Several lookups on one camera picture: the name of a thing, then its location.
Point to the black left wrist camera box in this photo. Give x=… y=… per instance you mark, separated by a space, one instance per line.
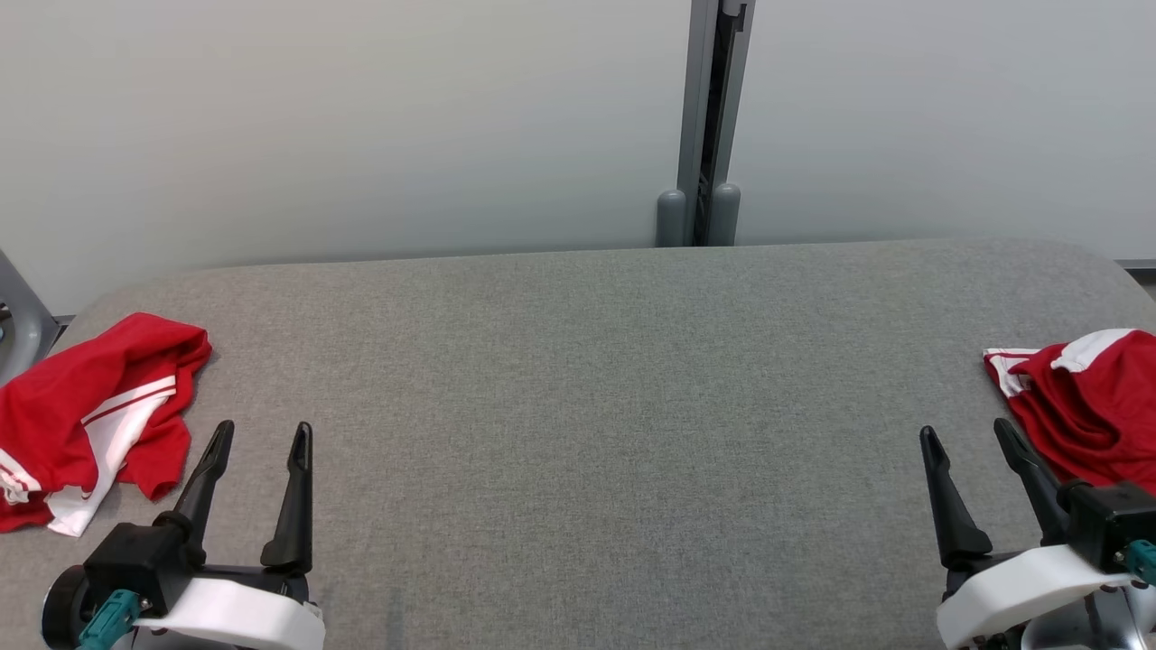
x=135 y=560

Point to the teal camera connector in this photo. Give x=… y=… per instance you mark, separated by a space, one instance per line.
x=1142 y=561
x=108 y=623

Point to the teal left camera connector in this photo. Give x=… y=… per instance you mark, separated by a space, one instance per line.
x=108 y=623

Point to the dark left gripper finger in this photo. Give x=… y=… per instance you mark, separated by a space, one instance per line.
x=206 y=478
x=293 y=506

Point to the red shorts with white trim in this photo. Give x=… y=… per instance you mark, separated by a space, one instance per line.
x=1102 y=406

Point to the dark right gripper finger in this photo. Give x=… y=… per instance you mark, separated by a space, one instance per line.
x=1039 y=478
x=953 y=510

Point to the grey partition post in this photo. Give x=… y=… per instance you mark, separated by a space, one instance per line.
x=718 y=90

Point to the grey metal frame piece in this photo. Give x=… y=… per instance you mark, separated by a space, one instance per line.
x=20 y=316

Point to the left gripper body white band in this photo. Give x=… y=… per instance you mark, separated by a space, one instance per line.
x=235 y=618

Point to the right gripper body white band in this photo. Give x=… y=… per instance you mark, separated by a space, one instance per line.
x=1020 y=587

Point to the red and white jersey shirt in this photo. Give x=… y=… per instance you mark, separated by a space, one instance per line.
x=54 y=397

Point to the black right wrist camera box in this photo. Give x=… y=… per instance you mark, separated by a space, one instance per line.
x=1115 y=524

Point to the teal right camera connector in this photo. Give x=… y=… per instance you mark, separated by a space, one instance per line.
x=1142 y=561

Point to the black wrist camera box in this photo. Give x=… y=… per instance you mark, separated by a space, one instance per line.
x=135 y=560
x=1115 y=524

